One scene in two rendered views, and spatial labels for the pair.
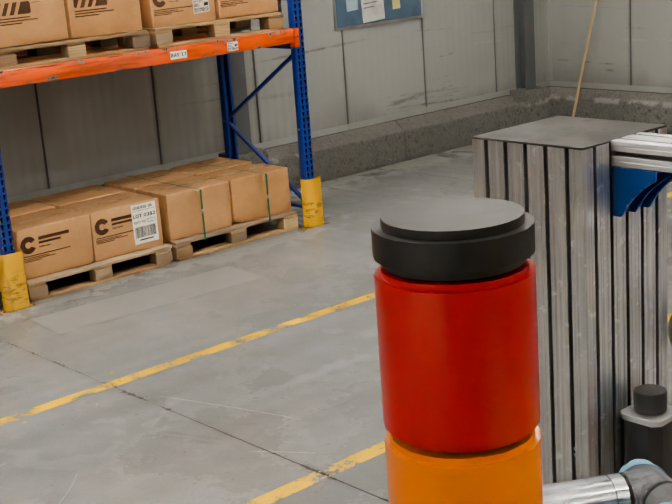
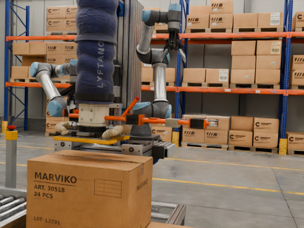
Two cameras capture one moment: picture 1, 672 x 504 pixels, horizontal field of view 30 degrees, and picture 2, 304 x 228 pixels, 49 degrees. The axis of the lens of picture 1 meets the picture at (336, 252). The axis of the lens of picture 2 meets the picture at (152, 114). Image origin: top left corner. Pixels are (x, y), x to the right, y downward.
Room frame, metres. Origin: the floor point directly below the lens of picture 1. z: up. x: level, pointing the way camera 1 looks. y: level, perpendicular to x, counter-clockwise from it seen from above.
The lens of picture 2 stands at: (0.97, -2.75, 1.31)
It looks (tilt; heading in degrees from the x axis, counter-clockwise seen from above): 3 degrees down; 56
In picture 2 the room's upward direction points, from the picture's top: 2 degrees clockwise
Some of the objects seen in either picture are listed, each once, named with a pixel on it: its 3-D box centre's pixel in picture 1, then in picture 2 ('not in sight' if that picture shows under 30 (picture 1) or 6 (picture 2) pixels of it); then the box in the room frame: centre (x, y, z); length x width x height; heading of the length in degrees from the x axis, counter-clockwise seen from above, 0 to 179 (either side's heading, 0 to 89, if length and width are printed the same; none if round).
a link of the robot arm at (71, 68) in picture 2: not in sight; (75, 68); (1.78, -0.61, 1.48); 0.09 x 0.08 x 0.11; 102
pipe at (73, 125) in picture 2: not in sight; (93, 128); (1.75, -0.99, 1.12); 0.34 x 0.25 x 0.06; 129
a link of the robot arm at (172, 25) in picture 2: not in sight; (174, 26); (2.21, -1.12, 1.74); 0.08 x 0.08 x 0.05
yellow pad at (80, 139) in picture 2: not in sight; (85, 136); (1.68, -1.05, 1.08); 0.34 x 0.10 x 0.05; 129
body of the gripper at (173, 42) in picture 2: not in sight; (173, 40); (2.20, -1.12, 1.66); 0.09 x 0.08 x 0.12; 41
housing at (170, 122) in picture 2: not in sight; (173, 122); (2.05, -1.35, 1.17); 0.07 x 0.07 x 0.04; 39
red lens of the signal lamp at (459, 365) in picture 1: (458, 344); not in sight; (0.37, -0.04, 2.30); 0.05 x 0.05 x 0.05
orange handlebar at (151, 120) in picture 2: not in sight; (133, 117); (1.97, -1.07, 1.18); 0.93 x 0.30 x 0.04; 129
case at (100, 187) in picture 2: not in sight; (92, 192); (1.76, -0.99, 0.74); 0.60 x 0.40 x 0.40; 130
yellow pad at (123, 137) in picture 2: not in sight; (100, 133); (1.83, -0.93, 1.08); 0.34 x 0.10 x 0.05; 129
